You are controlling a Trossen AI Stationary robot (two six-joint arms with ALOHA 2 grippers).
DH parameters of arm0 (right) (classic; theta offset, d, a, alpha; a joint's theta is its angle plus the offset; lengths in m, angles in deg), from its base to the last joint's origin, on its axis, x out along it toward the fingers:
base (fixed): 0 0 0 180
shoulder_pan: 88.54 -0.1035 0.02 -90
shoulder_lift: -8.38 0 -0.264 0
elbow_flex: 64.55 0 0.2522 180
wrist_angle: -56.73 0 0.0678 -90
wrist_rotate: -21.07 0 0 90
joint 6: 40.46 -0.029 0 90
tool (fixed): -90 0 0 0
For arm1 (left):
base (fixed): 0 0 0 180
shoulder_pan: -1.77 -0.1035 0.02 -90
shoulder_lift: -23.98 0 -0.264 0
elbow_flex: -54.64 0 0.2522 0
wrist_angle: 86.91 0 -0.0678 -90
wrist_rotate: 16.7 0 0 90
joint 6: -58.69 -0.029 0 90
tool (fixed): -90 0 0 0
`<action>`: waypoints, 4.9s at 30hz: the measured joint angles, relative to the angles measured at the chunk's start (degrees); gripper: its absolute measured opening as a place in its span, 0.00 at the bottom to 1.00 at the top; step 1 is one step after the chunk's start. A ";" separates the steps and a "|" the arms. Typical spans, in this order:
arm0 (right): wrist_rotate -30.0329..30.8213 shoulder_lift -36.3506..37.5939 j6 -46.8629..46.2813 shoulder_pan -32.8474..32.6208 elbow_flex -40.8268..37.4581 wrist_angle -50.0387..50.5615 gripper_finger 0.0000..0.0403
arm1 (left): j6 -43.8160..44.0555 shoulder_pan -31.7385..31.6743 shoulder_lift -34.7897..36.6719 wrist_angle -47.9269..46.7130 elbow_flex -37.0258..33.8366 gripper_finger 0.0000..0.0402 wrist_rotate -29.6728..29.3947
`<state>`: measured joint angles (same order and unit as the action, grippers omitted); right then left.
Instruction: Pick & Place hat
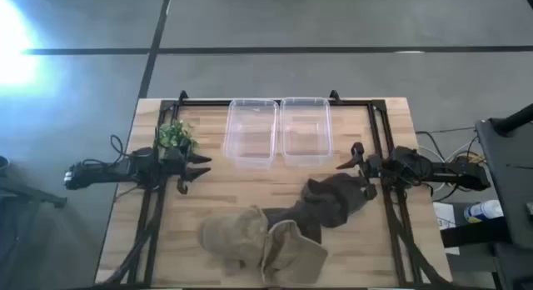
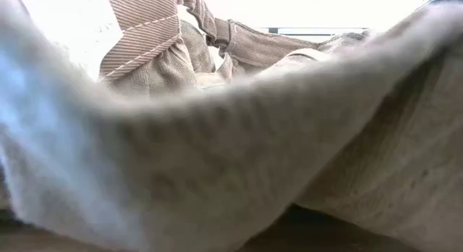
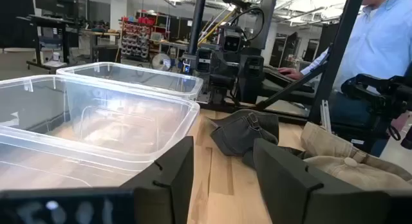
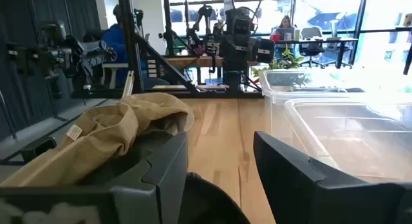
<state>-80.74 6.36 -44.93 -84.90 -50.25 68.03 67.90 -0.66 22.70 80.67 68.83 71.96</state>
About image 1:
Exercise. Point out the beige bucket hat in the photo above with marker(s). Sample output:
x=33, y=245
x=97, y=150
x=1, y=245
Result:
x=293, y=256
x=233, y=236

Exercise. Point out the small green artificial plant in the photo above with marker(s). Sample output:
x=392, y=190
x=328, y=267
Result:
x=175, y=133

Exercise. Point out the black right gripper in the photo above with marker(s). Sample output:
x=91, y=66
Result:
x=375, y=165

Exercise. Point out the clear plastic bin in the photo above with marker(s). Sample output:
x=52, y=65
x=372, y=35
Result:
x=306, y=129
x=251, y=131

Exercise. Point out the black metal table frame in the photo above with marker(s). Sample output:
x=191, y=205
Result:
x=208, y=103

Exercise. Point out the dark brown bucket hat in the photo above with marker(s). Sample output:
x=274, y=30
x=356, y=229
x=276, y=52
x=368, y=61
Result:
x=333, y=198

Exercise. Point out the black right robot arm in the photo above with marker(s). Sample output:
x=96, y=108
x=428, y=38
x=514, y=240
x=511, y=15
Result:
x=449, y=171

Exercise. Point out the black stand leg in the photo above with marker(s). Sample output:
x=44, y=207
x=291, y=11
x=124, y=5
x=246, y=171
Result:
x=33, y=195

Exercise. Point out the black pole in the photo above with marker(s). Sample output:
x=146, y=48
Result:
x=514, y=121

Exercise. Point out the white paper sheet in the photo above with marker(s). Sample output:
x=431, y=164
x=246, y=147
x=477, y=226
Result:
x=445, y=217

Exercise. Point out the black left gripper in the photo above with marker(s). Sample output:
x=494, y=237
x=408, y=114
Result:
x=175, y=167

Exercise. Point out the blue white spray can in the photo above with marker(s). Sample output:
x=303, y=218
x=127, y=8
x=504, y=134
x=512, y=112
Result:
x=483, y=211

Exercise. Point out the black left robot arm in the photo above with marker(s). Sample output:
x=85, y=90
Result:
x=104, y=172

